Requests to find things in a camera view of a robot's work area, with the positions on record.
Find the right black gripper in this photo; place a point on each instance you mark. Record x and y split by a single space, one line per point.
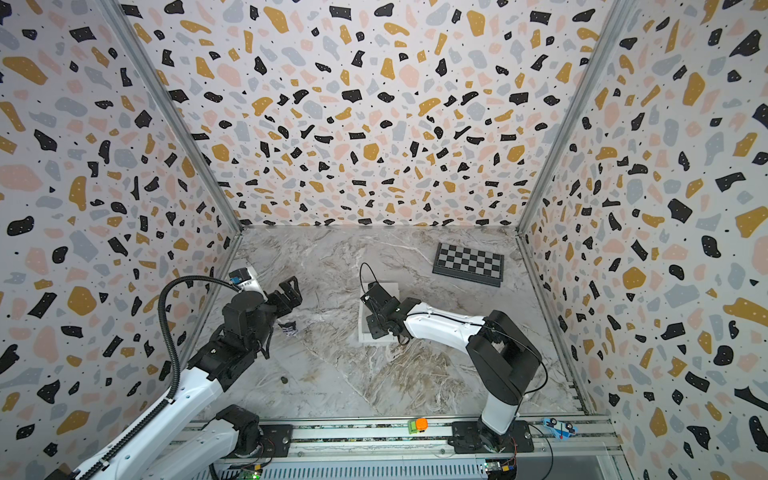
373 320

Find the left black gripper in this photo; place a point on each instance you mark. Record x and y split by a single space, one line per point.
295 295

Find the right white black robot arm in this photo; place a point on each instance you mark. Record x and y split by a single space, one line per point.
503 357

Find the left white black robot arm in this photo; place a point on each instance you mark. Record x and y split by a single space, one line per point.
139 451

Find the white rectangular bin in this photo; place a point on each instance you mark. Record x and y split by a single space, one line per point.
364 331

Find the small dark patterned wrapper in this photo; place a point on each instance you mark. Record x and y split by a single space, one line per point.
289 328

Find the black white checkerboard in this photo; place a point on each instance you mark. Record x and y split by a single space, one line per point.
468 264

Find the orange green button block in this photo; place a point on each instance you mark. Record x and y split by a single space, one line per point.
418 425

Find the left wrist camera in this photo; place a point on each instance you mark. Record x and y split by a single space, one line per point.
245 278

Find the blue connector on rail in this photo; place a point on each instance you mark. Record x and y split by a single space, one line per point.
558 428

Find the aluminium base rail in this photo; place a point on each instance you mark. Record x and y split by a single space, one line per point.
382 448

